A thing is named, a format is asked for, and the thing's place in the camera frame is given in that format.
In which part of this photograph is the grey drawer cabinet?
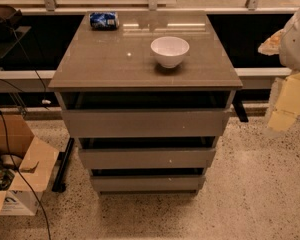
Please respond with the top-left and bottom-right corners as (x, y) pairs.
(49, 11), (242, 180)

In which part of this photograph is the grey top drawer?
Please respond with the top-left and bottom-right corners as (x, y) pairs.
(62, 109), (230, 138)

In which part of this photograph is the black table leg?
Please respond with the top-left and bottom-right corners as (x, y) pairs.
(52, 138), (74, 193)

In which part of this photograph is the grey bottom drawer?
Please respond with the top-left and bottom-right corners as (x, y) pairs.
(91, 176), (205, 192)

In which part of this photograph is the white ceramic bowl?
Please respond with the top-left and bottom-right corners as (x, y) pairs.
(150, 36), (190, 68)

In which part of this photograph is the blue snack packet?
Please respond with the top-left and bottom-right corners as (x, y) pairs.
(89, 12), (119, 30)

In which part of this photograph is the black cable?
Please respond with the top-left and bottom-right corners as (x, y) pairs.
(0, 15), (53, 240)

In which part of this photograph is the open cardboard box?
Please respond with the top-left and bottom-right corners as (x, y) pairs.
(0, 115), (59, 216)

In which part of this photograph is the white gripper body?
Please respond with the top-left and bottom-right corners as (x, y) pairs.
(279, 7), (300, 71)

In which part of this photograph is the black device on shelf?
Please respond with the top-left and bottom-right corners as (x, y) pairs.
(0, 5), (22, 41)

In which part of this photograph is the grey drawer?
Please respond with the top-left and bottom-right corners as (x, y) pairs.
(79, 148), (216, 169)
(91, 176), (205, 192)
(62, 109), (230, 138)

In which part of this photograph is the grey middle drawer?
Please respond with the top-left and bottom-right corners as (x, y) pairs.
(79, 148), (216, 169)

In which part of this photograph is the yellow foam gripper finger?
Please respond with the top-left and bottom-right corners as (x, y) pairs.
(265, 73), (300, 133)

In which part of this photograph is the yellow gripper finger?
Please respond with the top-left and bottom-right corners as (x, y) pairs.
(258, 29), (285, 56)

